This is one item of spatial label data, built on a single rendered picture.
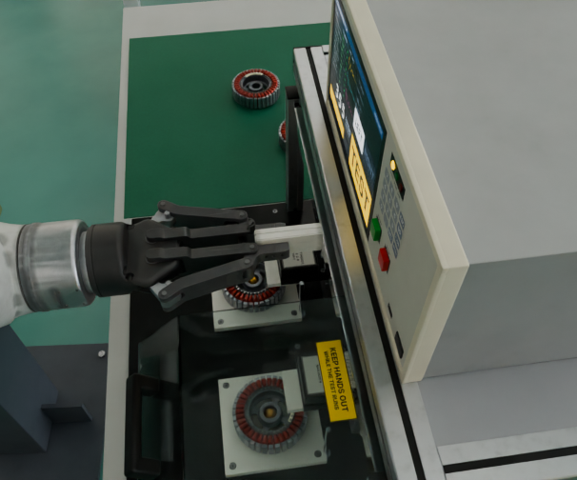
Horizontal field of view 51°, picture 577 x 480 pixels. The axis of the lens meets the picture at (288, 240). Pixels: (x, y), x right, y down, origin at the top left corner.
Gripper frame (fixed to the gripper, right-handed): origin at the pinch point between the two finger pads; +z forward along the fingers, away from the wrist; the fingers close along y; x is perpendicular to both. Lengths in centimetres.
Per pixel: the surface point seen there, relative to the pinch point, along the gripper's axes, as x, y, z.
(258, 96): -40, -71, 3
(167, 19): -44, -111, -18
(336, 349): -11.6, 7.5, 4.5
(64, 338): -118, -60, -62
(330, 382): -11.5, 11.3, 3.1
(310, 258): -31.1, -18.9, 6.3
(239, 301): -36.7, -15.7, -6.2
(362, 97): 8.3, -11.6, 9.5
